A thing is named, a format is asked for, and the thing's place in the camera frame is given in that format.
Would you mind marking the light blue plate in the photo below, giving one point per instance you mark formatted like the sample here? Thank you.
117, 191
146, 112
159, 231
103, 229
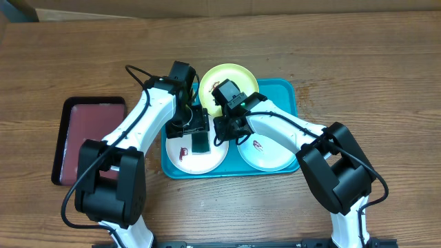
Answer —
266, 155

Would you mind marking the white plate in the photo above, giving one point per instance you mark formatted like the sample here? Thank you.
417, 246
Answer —
179, 151

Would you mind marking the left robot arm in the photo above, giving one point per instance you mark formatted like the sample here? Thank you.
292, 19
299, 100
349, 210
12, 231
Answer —
110, 184

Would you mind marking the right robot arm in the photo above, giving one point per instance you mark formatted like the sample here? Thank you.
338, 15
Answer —
337, 172

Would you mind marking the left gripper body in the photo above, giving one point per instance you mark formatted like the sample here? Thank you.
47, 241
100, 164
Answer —
189, 121

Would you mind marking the yellow-green plate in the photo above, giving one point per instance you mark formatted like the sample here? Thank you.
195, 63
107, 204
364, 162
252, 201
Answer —
242, 77

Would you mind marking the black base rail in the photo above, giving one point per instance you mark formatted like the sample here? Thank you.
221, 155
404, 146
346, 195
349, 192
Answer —
306, 243

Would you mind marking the green scrub sponge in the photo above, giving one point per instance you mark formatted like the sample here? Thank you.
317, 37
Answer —
200, 143

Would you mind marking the dark red tray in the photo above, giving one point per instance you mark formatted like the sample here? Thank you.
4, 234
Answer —
82, 118

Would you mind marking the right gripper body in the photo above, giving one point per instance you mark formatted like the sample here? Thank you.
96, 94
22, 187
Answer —
230, 129

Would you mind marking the cardboard backdrop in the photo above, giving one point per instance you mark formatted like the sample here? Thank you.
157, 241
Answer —
226, 8

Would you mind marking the teal plastic tray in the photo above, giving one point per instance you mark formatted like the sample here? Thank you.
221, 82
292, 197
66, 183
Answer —
282, 94

